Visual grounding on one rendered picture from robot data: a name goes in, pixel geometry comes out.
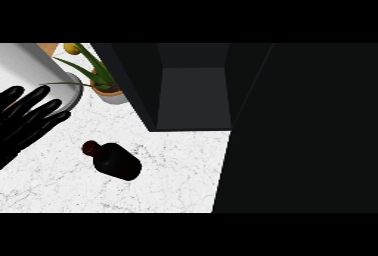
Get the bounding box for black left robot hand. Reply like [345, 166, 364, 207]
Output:
[0, 84, 72, 171]

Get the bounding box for dark red wine bottle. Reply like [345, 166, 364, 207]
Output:
[81, 140, 143, 182]

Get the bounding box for dark grey open cabinet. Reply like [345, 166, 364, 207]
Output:
[90, 42, 274, 132]

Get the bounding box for dark grey cabinet door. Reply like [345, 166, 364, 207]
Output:
[211, 42, 378, 214]

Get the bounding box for white cylindrical container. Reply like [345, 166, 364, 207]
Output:
[0, 42, 85, 117]

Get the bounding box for green potted plant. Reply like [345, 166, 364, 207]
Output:
[44, 42, 130, 105]

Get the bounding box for tan wooden board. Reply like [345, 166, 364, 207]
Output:
[35, 42, 60, 58]

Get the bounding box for yellow lemon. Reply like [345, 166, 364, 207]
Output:
[62, 42, 82, 56]

